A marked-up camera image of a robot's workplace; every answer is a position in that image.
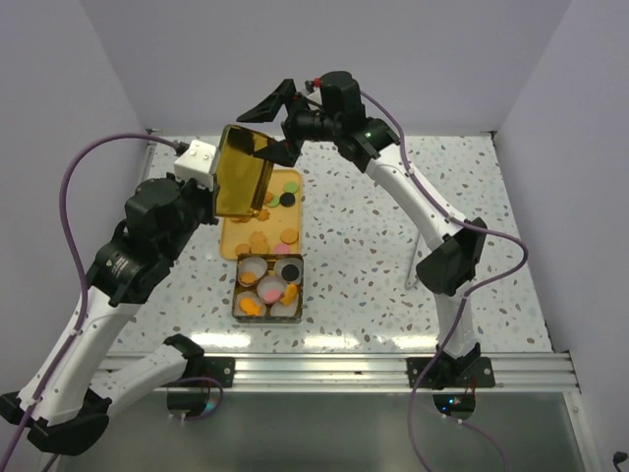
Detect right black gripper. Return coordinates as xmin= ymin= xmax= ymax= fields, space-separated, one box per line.
xmin=237 ymin=80 xmax=341 ymax=168

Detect gold tin lid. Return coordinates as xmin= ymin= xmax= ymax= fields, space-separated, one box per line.
xmin=215 ymin=124 xmax=276 ymax=217

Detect black sandwich cookie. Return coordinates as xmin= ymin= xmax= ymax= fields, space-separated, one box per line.
xmin=281 ymin=264 xmax=301 ymax=282
xmin=279 ymin=192 xmax=296 ymax=207

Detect orange flower cookie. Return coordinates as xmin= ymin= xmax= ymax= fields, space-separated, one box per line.
xmin=238 ymin=271 xmax=258 ymax=287

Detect orange fish cookie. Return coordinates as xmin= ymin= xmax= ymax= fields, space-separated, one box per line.
xmin=239 ymin=298 xmax=262 ymax=317
xmin=279 ymin=283 xmax=299 ymax=307

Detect pink round cookie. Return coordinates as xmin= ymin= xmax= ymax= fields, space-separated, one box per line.
xmin=272 ymin=243 xmax=291 ymax=255
xmin=261 ymin=289 xmax=283 ymax=304

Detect metal tongs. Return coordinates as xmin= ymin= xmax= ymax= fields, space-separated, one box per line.
xmin=404 ymin=235 xmax=423 ymax=290

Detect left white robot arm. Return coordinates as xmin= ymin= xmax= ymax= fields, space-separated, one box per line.
xmin=1 ymin=175 xmax=219 ymax=456

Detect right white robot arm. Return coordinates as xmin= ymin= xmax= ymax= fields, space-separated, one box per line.
xmin=237 ymin=71 xmax=486 ymax=386

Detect green round cookie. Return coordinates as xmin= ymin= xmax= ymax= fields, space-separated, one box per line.
xmin=283 ymin=181 xmax=300 ymax=194

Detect yellow plastic tray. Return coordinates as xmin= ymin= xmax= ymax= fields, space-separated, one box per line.
xmin=220 ymin=169 xmax=304 ymax=261

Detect white paper cup top left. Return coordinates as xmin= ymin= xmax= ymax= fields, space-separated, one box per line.
xmin=237 ymin=257 xmax=268 ymax=285

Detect white paper cup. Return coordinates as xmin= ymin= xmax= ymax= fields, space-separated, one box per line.
xmin=257 ymin=274 xmax=287 ymax=305
xmin=269 ymin=299 xmax=300 ymax=319
xmin=237 ymin=257 xmax=268 ymax=285
xmin=233 ymin=291 xmax=266 ymax=318
xmin=274 ymin=258 xmax=304 ymax=285

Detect orange round cookie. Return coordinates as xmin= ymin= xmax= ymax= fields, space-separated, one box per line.
xmin=280 ymin=228 xmax=299 ymax=245

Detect white paper cup bottom left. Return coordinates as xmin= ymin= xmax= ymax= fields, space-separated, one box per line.
xmin=233 ymin=291 xmax=266 ymax=318

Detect green gold cookie tin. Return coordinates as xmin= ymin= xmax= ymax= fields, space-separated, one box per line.
xmin=232 ymin=254 xmax=305 ymax=325

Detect white paper cup centre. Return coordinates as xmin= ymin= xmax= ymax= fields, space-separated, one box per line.
xmin=257 ymin=274 xmax=287 ymax=305

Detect white paper cup top right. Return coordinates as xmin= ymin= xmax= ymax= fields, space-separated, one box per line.
xmin=274 ymin=258 xmax=304 ymax=285

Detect white paper cup bottom right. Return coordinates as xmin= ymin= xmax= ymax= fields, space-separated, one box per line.
xmin=269 ymin=299 xmax=300 ymax=319

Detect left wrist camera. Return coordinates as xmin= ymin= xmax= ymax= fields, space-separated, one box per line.
xmin=173 ymin=140 xmax=219 ymax=191

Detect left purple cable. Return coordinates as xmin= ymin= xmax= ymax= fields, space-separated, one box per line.
xmin=0 ymin=133 xmax=225 ymax=463

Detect purple cable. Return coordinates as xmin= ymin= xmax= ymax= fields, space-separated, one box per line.
xmin=0 ymin=133 xmax=225 ymax=463
xmin=358 ymin=88 xmax=530 ymax=472

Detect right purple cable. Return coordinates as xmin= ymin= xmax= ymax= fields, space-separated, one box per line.
xmin=358 ymin=88 xmax=530 ymax=472

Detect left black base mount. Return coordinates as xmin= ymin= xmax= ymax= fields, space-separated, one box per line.
xmin=167 ymin=356 xmax=236 ymax=388

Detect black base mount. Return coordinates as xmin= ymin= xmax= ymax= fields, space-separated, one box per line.
xmin=167 ymin=356 xmax=236 ymax=388
xmin=419 ymin=356 xmax=496 ymax=390

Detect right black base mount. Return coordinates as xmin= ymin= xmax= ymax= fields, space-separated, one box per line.
xmin=419 ymin=356 xmax=496 ymax=390

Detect aluminium rail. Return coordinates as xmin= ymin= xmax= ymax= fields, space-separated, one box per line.
xmin=97 ymin=350 xmax=581 ymax=394

